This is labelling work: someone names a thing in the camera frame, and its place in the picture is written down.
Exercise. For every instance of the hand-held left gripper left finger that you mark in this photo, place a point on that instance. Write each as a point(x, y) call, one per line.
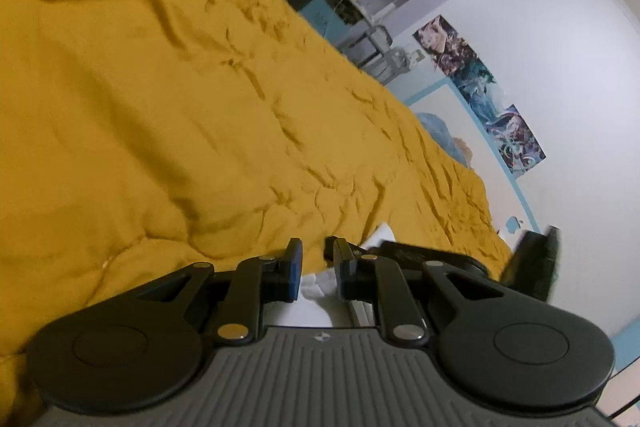
point(295, 268)

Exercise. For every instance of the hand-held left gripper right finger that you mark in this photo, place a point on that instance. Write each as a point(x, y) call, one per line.
point(340, 273)

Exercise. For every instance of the white small garment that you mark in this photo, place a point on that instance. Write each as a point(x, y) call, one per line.
point(320, 307)

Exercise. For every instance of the small tan plush toy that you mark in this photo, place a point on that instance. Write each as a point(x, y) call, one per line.
point(463, 151)

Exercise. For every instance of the blue pillow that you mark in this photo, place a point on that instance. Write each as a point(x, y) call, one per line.
point(440, 129)

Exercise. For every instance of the white headboard blue trim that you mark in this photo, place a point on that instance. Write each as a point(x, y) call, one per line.
point(450, 99)

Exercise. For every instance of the yellow blanket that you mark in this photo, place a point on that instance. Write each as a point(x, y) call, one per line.
point(150, 107)

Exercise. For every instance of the grey metal rack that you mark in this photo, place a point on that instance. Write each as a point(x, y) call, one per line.
point(375, 42)

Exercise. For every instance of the long wall poster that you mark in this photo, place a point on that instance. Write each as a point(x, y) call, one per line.
point(475, 82)

